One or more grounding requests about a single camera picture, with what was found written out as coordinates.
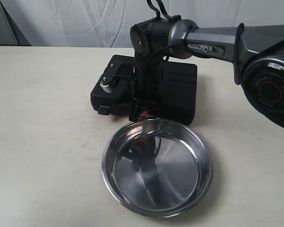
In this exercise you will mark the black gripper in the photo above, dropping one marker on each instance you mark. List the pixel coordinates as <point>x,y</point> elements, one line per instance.
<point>147,77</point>

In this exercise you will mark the round stainless steel tray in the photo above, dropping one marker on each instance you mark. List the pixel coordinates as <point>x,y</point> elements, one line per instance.
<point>157,168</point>

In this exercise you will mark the black plastic tool case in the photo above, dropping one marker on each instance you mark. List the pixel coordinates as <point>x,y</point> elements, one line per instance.
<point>176,99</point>

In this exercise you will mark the dark panel at left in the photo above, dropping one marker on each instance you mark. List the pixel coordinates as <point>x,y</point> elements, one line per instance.
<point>10,34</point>

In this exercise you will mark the white backdrop cloth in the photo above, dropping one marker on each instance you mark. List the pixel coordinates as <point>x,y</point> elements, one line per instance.
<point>107,23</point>

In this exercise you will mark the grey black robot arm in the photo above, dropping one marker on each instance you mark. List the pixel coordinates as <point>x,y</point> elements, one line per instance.
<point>256,53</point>

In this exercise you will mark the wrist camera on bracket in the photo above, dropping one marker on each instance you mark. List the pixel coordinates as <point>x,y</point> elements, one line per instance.
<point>114,73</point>

